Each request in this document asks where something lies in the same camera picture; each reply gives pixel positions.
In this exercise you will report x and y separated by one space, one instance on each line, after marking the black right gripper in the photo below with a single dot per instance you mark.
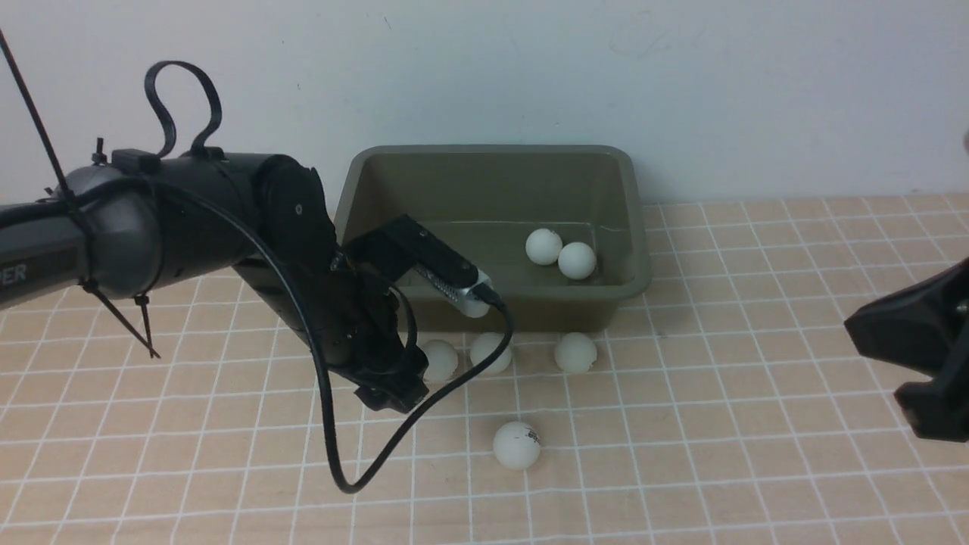
924 328

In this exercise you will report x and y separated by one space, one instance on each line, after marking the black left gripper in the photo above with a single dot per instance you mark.
364 326

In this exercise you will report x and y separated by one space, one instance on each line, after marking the white ball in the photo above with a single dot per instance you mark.
484 345
575 353
442 361
543 247
577 261

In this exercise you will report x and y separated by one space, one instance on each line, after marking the white ball front marked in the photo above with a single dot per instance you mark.
517 445

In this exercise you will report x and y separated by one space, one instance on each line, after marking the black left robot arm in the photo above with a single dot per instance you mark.
263 215

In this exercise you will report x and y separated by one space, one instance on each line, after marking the peach grid tablecloth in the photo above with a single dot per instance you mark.
726 407

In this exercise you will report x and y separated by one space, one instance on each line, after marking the green plastic bin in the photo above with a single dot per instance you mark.
485 200

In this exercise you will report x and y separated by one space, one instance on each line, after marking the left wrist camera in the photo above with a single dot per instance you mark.
402 246

